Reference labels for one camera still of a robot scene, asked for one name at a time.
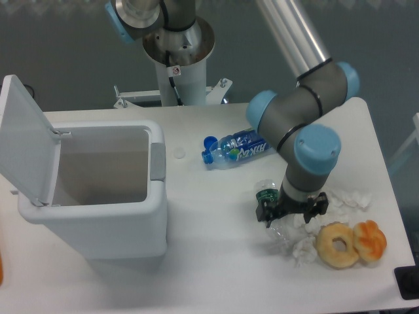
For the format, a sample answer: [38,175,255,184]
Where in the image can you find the black cable on pedestal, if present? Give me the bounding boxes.
[164,48,184,107]

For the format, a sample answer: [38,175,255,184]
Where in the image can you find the white trash bin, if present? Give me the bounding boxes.
[18,120,168,259]

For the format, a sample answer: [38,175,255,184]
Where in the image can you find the black device at table edge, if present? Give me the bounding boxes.
[394,266,418,300]

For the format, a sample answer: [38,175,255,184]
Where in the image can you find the white base frame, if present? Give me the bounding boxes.
[113,78,233,109]

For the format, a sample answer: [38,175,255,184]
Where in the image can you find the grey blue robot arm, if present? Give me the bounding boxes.
[105,1,359,224]

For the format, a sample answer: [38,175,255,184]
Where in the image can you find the orange glazed bread roll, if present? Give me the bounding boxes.
[353,220,387,262]

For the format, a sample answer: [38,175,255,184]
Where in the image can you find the white frame at right edge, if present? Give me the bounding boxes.
[388,113,418,176]

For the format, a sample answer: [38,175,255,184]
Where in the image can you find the white trash bin lid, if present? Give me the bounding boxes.
[1,75,74,207]

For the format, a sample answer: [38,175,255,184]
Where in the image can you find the plain ring donut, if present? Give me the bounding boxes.
[316,223,359,269]

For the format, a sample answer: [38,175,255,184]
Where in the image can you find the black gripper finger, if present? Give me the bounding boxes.
[304,192,329,223]
[255,198,278,228]

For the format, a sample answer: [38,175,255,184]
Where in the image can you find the blue label plastic bottle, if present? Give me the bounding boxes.
[201,128,274,169]

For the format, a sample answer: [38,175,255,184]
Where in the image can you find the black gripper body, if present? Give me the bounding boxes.
[272,189,313,218]

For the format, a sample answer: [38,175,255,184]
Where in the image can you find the green label clear plastic bottle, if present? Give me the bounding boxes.
[255,179,291,254]

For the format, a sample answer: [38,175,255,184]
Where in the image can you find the crumpled white tissue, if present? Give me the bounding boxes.
[292,189,372,266]

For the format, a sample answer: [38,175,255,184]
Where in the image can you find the blue bottle cap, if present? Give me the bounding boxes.
[203,136,218,150]

